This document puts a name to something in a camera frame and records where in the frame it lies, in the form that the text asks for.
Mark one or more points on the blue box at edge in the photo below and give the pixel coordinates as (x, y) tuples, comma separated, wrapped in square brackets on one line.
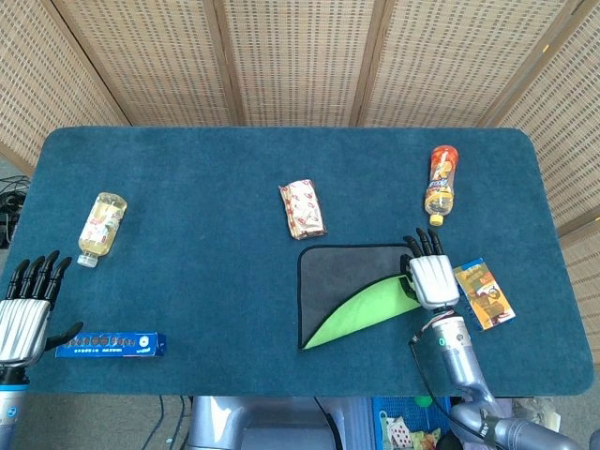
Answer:
[(485, 293)]

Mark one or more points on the blue felt table cover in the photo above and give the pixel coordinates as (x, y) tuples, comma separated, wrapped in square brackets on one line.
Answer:
[(211, 281)]

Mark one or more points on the orange-label bottle with yellow cap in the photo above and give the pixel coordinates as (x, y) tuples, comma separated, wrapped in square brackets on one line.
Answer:
[(441, 187)]

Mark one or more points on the grey green-backed cloth mat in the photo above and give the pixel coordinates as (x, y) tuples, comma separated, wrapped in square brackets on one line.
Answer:
[(328, 276)]

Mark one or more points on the beige red-print snack packet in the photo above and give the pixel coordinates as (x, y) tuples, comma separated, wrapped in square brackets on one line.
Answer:
[(304, 211)]

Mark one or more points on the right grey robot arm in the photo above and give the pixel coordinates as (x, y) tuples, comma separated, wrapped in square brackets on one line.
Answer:
[(459, 356)]

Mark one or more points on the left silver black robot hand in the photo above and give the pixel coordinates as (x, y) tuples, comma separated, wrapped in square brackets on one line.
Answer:
[(21, 328)]

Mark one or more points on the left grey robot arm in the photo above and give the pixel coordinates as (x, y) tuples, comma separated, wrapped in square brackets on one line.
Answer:
[(11, 408)]

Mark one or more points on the clear bottle with pale liquid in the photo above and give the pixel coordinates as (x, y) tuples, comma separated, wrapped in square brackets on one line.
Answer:
[(102, 225)]

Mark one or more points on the long blue cookie box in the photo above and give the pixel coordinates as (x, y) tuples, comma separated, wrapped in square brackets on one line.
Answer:
[(110, 344)]

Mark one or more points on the woven wooden folding screen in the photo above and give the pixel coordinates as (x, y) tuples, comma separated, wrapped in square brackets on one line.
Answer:
[(300, 56)]

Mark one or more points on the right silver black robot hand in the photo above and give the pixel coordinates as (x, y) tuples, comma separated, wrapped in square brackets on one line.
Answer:
[(433, 279)]

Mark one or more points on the blue plastic crate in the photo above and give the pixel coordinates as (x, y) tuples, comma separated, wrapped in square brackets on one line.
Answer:
[(403, 424)]

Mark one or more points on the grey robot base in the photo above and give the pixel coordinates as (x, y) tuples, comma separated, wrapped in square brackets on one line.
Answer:
[(262, 424)]

